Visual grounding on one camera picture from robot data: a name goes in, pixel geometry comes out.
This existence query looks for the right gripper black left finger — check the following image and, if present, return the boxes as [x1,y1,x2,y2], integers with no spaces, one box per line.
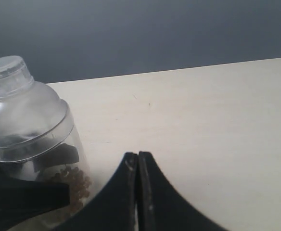
[54,153,138,231]

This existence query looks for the clear plastic shaker bottle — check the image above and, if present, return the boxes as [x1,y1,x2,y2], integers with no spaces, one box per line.
[0,56,90,228]

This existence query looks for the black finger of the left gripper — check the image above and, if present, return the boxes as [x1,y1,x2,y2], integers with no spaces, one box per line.
[0,149,70,229]
[32,143,79,180]

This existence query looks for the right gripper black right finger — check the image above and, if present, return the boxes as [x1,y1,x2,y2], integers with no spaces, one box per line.
[138,152,225,231]

